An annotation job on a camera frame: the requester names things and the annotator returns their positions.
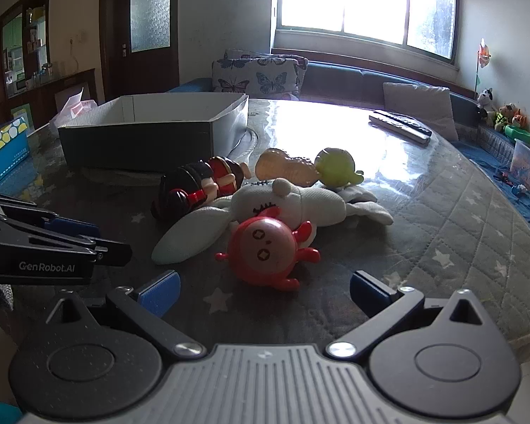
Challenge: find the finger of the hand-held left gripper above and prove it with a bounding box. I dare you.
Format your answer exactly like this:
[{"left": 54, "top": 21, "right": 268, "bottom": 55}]
[
  {"left": 26, "top": 233, "right": 133, "bottom": 267},
  {"left": 8, "top": 204, "right": 101, "bottom": 240}
]

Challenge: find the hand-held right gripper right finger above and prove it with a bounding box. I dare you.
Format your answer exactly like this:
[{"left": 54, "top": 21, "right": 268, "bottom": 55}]
[{"left": 327, "top": 269, "right": 497, "bottom": 359}]

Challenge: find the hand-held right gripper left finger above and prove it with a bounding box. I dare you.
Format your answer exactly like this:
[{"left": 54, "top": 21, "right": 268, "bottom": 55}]
[{"left": 46, "top": 269, "right": 205, "bottom": 360}]

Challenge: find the grey cardboard box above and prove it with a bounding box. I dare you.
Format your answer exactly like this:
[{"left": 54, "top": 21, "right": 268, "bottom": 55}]
[{"left": 57, "top": 93, "right": 250, "bottom": 173}]

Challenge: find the black-haired doll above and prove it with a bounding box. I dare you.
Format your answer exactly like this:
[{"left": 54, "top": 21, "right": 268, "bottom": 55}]
[{"left": 152, "top": 156, "right": 252, "bottom": 222}]

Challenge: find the red round figure toy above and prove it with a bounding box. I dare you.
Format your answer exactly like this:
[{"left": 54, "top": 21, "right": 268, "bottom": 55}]
[{"left": 214, "top": 216, "right": 321, "bottom": 292}]

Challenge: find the green round figure toy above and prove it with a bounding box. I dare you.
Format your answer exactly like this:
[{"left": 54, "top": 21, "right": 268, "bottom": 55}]
[{"left": 314, "top": 147, "right": 365, "bottom": 189}]

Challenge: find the white plush rabbit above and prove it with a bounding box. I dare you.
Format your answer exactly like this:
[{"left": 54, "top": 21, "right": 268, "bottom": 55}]
[{"left": 151, "top": 177, "right": 394, "bottom": 266}]

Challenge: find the translucent orange peanut toy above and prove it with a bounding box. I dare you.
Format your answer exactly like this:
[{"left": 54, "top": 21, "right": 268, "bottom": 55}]
[{"left": 254, "top": 147, "right": 322, "bottom": 187}]

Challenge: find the quilt-covered desktop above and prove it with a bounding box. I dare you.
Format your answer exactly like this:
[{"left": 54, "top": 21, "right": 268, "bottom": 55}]
[{"left": 0, "top": 97, "right": 530, "bottom": 363}]

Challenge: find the blue dotted box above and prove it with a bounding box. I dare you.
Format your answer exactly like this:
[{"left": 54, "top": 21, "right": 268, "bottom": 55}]
[{"left": 0, "top": 117, "right": 31, "bottom": 192}]

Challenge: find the pink and white paper bag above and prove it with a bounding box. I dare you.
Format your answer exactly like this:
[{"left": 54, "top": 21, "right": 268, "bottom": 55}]
[{"left": 48, "top": 86, "right": 100, "bottom": 127}]

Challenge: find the wooden cabinet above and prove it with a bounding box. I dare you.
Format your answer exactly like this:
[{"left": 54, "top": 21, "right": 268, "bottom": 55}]
[{"left": 0, "top": 0, "right": 99, "bottom": 133}]

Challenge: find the silver remote control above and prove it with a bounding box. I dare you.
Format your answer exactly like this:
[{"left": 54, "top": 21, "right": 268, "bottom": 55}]
[{"left": 368, "top": 112, "right": 430, "bottom": 145}]

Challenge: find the black remote control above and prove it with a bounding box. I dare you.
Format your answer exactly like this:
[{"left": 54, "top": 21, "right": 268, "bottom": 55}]
[{"left": 374, "top": 109, "right": 433, "bottom": 138}]

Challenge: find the grey pillow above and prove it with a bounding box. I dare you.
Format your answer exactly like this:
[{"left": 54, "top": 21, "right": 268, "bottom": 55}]
[{"left": 382, "top": 82, "right": 460, "bottom": 142}]

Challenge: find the dark wooden door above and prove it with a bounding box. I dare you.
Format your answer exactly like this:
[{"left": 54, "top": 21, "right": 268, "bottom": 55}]
[{"left": 99, "top": 0, "right": 180, "bottom": 99}]

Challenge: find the blue sofa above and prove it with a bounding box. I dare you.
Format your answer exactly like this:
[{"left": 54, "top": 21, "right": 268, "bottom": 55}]
[{"left": 167, "top": 59, "right": 530, "bottom": 248}]

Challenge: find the green bowl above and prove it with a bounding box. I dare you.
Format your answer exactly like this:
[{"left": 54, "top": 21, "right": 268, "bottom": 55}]
[{"left": 504, "top": 124, "right": 530, "bottom": 145}]

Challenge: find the black and white plush toy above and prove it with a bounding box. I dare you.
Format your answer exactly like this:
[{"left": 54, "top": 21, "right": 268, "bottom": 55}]
[{"left": 476, "top": 88, "right": 495, "bottom": 118}]

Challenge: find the orange plush toy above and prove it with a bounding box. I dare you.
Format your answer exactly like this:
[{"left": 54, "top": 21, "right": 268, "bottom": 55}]
[{"left": 494, "top": 102, "right": 529, "bottom": 133}]

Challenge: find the butterfly print pillow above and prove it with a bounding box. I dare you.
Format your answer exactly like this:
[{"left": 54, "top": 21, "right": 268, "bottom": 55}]
[
  {"left": 223, "top": 48, "right": 309, "bottom": 70},
  {"left": 211, "top": 57, "right": 302, "bottom": 99}
]

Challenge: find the colourful pinwheel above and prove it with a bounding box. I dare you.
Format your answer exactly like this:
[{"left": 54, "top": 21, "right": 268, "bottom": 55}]
[{"left": 472, "top": 37, "right": 492, "bottom": 99}]

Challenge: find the window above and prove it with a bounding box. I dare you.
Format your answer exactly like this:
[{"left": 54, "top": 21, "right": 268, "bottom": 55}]
[{"left": 271, "top": 0, "right": 463, "bottom": 61}]

